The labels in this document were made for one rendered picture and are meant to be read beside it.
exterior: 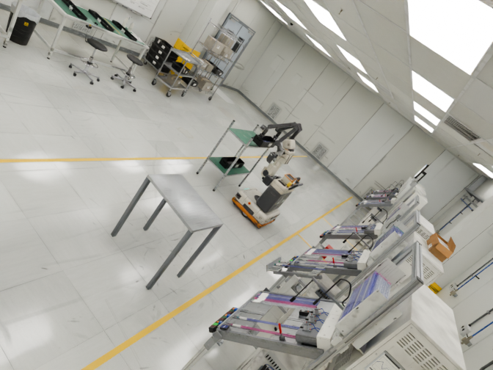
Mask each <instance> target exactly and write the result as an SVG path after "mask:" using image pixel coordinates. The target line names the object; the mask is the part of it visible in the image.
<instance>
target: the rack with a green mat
mask: <svg viewBox="0 0 493 370"><path fill-rule="evenodd" d="M234 122H235V120H233V121H232V122H231V124H230V125H229V126H228V128H227V130H226V131H225V132H224V133H223V135H222V137H221V138H220V139H219V141H218V142H217V144H216V145H215V147H214V148H213V150H212V151H211V152H210V154H209V155H208V157H207V158H206V160H205V161H204V162H203V163H202V165H201V167H200V168H199V170H198V171H197V172H196V174H199V172H200V171H201V169H202V168H203V167H204V165H205V163H206V162H207V160H208V161H209V162H210V163H211V164H212V165H213V166H214V167H215V168H216V169H217V170H218V171H219V172H220V173H221V174H222V175H223V176H222V178H221V180H220V181H219V182H218V184H217V185H216V186H215V187H214V189H213V191H214V192H215V190H216V189H217V187H218V186H219V185H220V183H221V182H222V181H223V179H224V178H225V177H226V176H233V175H246V174H247V175H246V177H245V178H244V179H243V181H242V182H241V183H240V184H239V185H238V186H239V187H240V186H241V185H242V183H243V182H244V181H245V180H246V179H247V177H248V176H249V174H250V173H251V172H252V171H253V170H254V168H255V167H256V166H257V164H258V163H259V161H260V160H261V159H262V158H263V157H264V155H265V154H266V153H267V151H268V150H269V148H267V149H266V151H265V152H264V153H263V155H262V156H261V157H260V158H259V159H258V161H257V162H256V163H255V165H254V166H253V168H252V169H251V170H250V171H248V169H247V168H245V166H244V165H243V166H242V167H241V168H232V167H233V166H234V164H235V163H236V162H237V161H238V159H239V158H240V157H241V155H242V153H243V152H244V151H245V150H246V149H247V148H262V147H258V146H257V145H256V144H255V143H254V142H253V139H254V136H255V135H256V133H255V130H256V129H257V128H258V126H259V125H258V124H257V125H256V127H255V128H254V130H253V131H247V130H242V129H237V128H231V126H232V125H233V124H234ZM228 131H229V132H230V133H231V134H233V135H234V136H235V137H236V138H237V139H238V140H239V141H240V142H241V143H242V144H243V145H242V146H241V147H240V149H239V150H238V152H237V153H236V154H235V155H234V157H237V158H236V159H235V161H234V162H233V163H232V164H231V166H230V167H229V169H225V168H223V166H221V165H220V163H219V161H220V160H221V159H222V157H211V155H212V153H213V152H214V151H215V150H216V148H217V146H218V145H219V143H220V142H221V141H222V139H223V138H224V136H225V135H226V133H227V132H228ZM244 146H245V147H244ZM242 148H244V149H243V150H241V149H242ZM240 151H241V152H240ZM239 152H240V153H239ZM238 154H239V155H238ZM237 155H238V156H237Z"/></svg>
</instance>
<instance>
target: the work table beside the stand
mask: <svg viewBox="0 0 493 370"><path fill-rule="evenodd" d="M150 182H151V183H152V184H153V185H154V187H155V188H156V189H157V190H158V192H159V193H160V194H161V196H162V197H163V199H162V201H161V202H160V203H159V205H158V207H157V208H156V210H155V211H154V212H153V214H152V216H151V217H150V219H149V220H148V221H147V223H146V224H145V226H144V227H143V229H144V231H147V230H148V229H149V227H150V226H151V225H152V223H153V221H154V220H155V218H156V217H157V216H158V214H159V213H160V211H161V210H162V208H163V207H164V205H165V204H166V203H168V204H169V206H170V207H171V208H172V210H173V211H174V212H175V213H176V214H177V216H178V217H179V218H180V220H181V221H182V222H183V224H184V225H185V226H186V227H187V228H188V231H187V232H186V234H185V235H184V236H183V238H182V239H181V240H180V241H179V243H178V244H177V246H176V247H175V249H174V250H173V251H172V252H171V253H170V255H169V256H168V258H167V259H166V261H165V262H164V263H163V264H162V265H161V267H160V268H159V270H158V271H157V273H155V275H154V276H153V278H152V279H151V280H150V282H149V283H148V284H147V285H146V288H147V290H149V289H152V287H153V286H154V285H155V283H156V282H157V280H158V279H159V278H160V277H161V275H162V274H163V273H164V271H165V270H166V269H167V267H168V266H169V265H170V264H171V262H172V261H173V259H174V258H175V256H176V255H177V254H178V253H179V252H180V250H181V249H182V248H183V246H184V245H185V243H187V241H188V240H189V238H190V237H191V236H192V234H193V233H194V232H198V231H203V230H207V229H210V228H213V230H212V231H211V232H210V233H209V234H208V236H207V237H206V238H205V240H204V241H203V242H202V244H201V245H200V246H199V247H198V248H197V250H196V251H195V252H194V254H193V255H192V256H191V258H190V259H189V260H188V261H187V262H186V264H185V265H184V266H183V268H182V269H181V270H180V271H179V273H178V274H177V276H178V278H181V277H182V276H183V274H184V273H185V272H186V270H187V269H188V268H189V267H190V266H191V264H192V263H193V262H194V260H195V259H196V258H197V256H198V255H199V254H200V253H201V252H202V251H203V249H204V248H205V247H206V245H207V244H208V243H209V241H210V240H211V239H212V238H213V237H214V235H215V234H216V233H217V231H218V230H219V229H220V228H221V227H222V226H223V224H224V223H223V222H222V221H221V220H220V219H219V218H218V217H217V215H216V214H215V213H214V212H213V211H212V209H211V208H210V207H209V206H208V204H207V203H206V202H205V201H204V200H203V199H202V198H201V197H200V195H199V194H198V193H197V192H196V191H195V189H194V188H193V187H192V186H191V184H190V183H189V182H188V181H187V180H186V179H185V178H184V177H183V175H182V174H148V175H147V177H146V179H145V180H144V181H143V183H142V185H141V186H140V188H139V190H138V191H137V193H136V194H135V196H134V198H133V199H132V201H131V202H130V204H129V205H128V207H127V209H126V210H125V212H124V214H123V215H122V216H121V218H120V220H119V222H118V223H117V225H116V226H115V228H114V230H113V231H112V233H111V235H112V237H114V236H116V235H117V234H118V232H119V231H120V229H121V227H122V226H123V224H124V223H125V221H126V220H127V219H128V216H129V215H130V213H131V212H132V211H133V209H134V207H135V205H136V204H137V203H138V201H139V199H140V197H141V196H142V195H143V193H144V191H145V190H146V188H147V187H148V185H149V183H150Z"/></svg>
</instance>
